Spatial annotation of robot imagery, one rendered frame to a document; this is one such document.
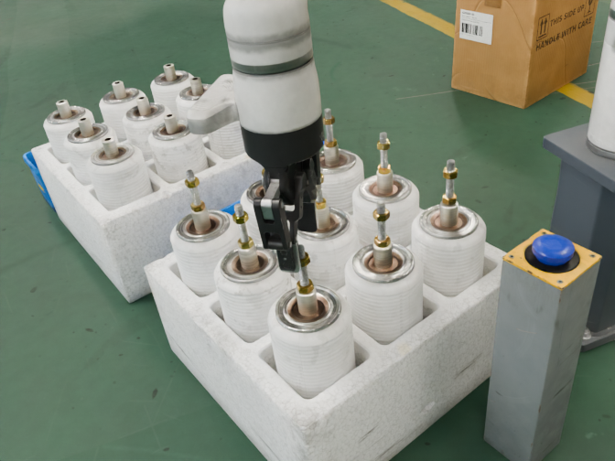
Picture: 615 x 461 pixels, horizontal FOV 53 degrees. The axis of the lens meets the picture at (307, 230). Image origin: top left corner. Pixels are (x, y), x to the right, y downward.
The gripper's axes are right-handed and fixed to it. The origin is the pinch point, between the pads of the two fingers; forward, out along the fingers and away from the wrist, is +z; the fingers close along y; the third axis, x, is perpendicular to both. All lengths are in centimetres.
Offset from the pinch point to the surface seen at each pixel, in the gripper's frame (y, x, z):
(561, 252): 4.0, -25.9, 2.3
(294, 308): 0.1, 1.7, 10.1
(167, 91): 61, 48, 11
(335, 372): -3.0, -3.3, 16.5
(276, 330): -3.3, 2.8, 10.4
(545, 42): 111, -30, 19
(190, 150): 39, 33, 12
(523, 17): 108, -24, 12
